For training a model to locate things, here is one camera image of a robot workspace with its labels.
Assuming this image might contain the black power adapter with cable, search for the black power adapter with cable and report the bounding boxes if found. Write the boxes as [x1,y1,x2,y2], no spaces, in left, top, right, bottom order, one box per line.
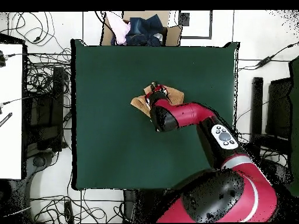
[238,41,299,72]

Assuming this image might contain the orange-brown terry towel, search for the orange-brown terry towel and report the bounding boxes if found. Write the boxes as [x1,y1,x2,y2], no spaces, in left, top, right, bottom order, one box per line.
[130,83,185,118]

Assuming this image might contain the black equipment stand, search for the black equipment stand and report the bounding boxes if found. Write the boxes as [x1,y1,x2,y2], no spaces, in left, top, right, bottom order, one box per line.
[249,76,293,159]
[27,66,65,152]

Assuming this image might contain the brown cardboard box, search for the brown cardboard box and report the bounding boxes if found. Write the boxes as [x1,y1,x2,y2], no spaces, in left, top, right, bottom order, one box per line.
[100,10,183,47]

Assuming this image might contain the white desk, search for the white desk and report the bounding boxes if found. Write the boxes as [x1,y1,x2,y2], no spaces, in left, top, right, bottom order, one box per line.
[0,43,24,180]

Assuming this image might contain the dark green fabric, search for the dark green fabric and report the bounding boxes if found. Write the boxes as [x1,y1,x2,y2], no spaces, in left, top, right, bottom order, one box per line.
[277,57,299,197]

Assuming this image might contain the black cable bundle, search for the black cable bundle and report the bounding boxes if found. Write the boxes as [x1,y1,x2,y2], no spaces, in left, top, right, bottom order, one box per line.
[240,134,289,166]

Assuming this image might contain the loose black floor cables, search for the loose black floor cables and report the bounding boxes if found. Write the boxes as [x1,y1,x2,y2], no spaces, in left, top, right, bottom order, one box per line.
[30,190,124,223]

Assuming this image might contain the pink garment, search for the pink garment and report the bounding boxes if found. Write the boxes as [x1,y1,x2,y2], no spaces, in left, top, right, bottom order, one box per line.
[106,12,131,46]

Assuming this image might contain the dark blue jeans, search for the dark blue jeans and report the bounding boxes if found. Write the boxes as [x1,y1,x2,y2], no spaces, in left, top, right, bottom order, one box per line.
[126,14,165,47]

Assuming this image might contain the tangled black cables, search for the tangled black cables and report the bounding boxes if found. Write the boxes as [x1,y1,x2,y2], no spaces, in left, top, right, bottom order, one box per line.
[0,11,72,106]

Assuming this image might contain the black power strip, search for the black power strip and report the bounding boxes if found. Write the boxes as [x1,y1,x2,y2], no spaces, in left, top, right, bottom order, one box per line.
[64,200,75,223]

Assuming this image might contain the dark green table cloth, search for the dark green table cloth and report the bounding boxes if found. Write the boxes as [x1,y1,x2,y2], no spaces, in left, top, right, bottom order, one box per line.
[71,38,239,191]

